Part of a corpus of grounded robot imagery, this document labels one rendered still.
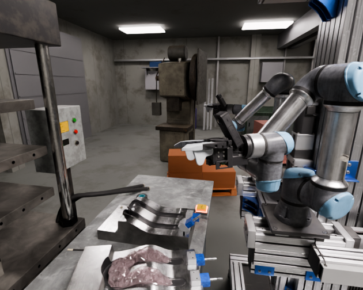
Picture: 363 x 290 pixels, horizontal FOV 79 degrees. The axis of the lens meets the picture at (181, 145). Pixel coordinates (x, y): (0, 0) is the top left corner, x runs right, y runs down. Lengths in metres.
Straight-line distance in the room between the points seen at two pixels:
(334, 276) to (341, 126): 0.57
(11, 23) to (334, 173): 1.34
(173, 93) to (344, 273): 3.86
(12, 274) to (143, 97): 8.20
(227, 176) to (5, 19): 2.90
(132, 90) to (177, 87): 5.00
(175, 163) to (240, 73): 6.06
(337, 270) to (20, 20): 1.60
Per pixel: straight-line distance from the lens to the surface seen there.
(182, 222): 1.20
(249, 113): 1.51
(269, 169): 0.74
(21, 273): 1.38
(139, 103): 9.18
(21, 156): 1.32
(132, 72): 9.24
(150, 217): 1.32
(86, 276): 1.05
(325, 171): 0.93
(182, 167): 3.17
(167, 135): 4.55
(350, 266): 1.16
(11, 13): 1.23
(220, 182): 3.36
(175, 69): 4.41
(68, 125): 1.65
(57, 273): 1.27
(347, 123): 0.89
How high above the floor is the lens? 1.62
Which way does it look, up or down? 16 degrees down
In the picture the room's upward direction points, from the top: straight up
